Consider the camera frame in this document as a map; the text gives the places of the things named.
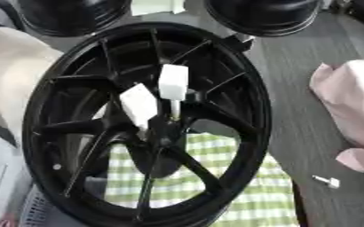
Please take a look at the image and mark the white pin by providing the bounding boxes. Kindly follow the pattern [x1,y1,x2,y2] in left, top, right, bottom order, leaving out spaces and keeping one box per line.
[118,82,161,133]
[157,63,190,122]
[311,175,343,190]

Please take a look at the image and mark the black spoked wheel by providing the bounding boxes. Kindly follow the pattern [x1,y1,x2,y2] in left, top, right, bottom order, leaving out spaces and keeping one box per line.
[20,21,274,227]

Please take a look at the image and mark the black round wheel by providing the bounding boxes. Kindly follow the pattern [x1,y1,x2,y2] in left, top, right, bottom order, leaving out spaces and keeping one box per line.
[203,0,324,38]
[14,0,134,38]

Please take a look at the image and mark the white paper sheet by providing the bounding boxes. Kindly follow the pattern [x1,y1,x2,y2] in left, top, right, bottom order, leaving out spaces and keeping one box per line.
[129,0,188,17]

